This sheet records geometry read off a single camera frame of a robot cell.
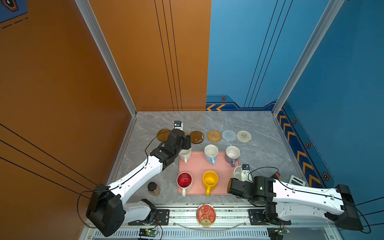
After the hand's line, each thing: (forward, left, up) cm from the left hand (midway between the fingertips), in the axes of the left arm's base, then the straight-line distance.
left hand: (185, 134), depth 82 cm
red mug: (-19, 0, -18) cm, 26 cm away
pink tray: (-7, -7, -25) cm, 27 cm away
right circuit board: (-42, -45, -21) cm, 65 cm away
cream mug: (-7, 0, -11) cm, 12 cm away
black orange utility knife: (-14, -54, -19) cm, 59 cm away
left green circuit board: (-43, +17, -22) cm, 51 cm away
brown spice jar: (-25, +15, -11) cm, 32 cm away
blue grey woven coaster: (+14, -29, -19) cm, 38 cm away
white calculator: (-18, -63, -19) cm, 68 cm away
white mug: (-22, -26, -1) cm, 34 cm away
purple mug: (-1, -29, -20) cm, 35 cm away
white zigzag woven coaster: (+13, -39, -19) cm, 46 cm away
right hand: (-26, -27, -12) cm, 40 cm away
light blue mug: (-2, -15, -15) cm, 21 cm away
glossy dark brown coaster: (+13, -6, -20) cm, 25 cm away
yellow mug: (-17, -14, -19) cm, 29 cm away
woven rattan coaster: (+14, -19, -20) cm, 30 cm away
